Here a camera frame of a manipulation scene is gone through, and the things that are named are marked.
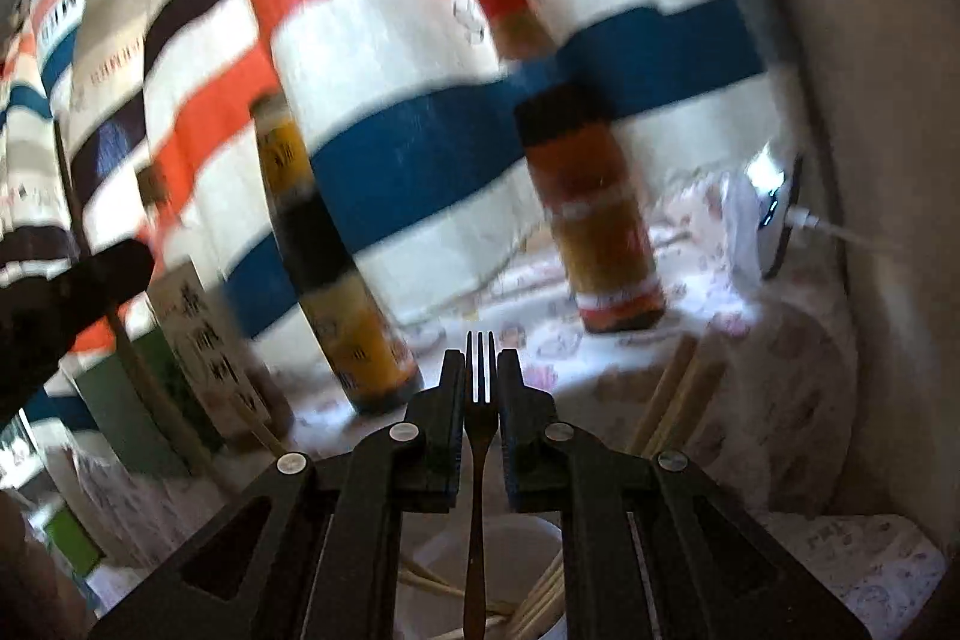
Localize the striped curtain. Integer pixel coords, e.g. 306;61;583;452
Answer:
0;0;773;431

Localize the yellow label soy sauce bottle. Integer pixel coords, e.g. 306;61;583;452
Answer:
250;91;422;414

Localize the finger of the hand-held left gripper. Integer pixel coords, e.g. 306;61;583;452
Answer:
0;239;155;423

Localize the bronze fork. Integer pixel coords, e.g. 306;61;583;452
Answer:
463;331;497;640

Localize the printed tablecloth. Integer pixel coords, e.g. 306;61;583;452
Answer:
0;160;946;640

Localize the white charger cable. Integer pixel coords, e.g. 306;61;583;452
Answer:
787;209;923;259

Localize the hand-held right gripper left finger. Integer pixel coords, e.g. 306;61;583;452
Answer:
90;349;466;640

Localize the wooden chopstick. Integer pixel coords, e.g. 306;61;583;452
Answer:
510;336;700;640
521;355;730;640

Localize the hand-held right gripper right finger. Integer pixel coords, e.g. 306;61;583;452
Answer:
496;347;871;640

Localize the white charger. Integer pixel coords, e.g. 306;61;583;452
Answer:
739;149;807;281

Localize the red cap sauce bottle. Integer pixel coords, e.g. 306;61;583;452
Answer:
476;0;668;333

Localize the clear plastic cup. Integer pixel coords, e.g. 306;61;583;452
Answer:
397;516;563;640

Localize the clear cooking wine bottle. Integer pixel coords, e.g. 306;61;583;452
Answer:
137;160;295;442

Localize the white panel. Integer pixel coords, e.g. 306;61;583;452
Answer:
712;0;960;536

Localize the green checkered box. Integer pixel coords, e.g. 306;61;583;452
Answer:
71;329;226;480

